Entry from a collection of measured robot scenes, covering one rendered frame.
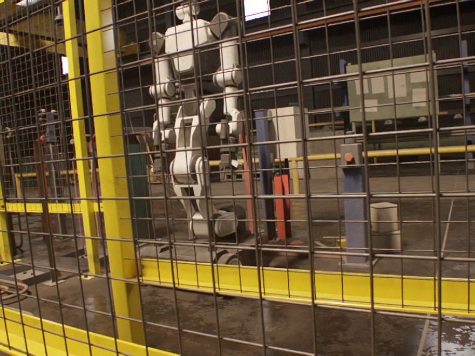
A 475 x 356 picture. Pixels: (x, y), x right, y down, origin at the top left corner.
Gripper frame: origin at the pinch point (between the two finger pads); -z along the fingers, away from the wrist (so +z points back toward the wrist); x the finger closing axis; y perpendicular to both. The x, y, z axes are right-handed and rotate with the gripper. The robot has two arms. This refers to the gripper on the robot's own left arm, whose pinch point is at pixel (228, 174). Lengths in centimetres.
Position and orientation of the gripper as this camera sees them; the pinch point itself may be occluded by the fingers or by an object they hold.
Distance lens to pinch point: 205.9
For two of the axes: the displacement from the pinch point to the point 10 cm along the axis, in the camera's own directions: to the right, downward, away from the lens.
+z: 0.3, -10.0, 0.8
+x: -5.4, -0.8, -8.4
